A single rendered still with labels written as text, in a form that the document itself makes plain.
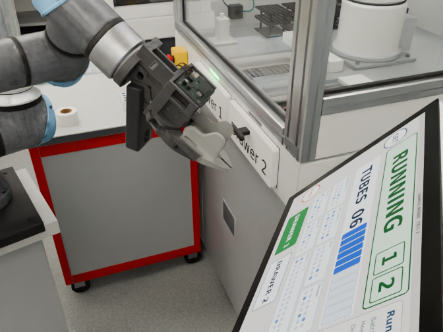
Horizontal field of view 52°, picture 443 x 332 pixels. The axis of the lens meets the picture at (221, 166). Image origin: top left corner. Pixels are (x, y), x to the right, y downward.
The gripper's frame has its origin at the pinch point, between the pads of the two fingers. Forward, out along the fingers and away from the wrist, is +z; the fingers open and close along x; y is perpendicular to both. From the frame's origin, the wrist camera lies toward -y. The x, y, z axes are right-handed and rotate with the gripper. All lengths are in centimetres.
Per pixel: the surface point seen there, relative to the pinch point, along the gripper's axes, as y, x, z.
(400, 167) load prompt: 20.4, -0.7, 15.0
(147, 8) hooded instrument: -66, 128, -55
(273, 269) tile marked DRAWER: -0.5, -8.3, 15.0
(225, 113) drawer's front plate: -31, 58, -2
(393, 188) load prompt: 19.6, -4.8, 15.0
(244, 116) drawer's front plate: -20, 47, 2
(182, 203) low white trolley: -84, 72, 12
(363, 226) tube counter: 15.8, -9.5, 15.0
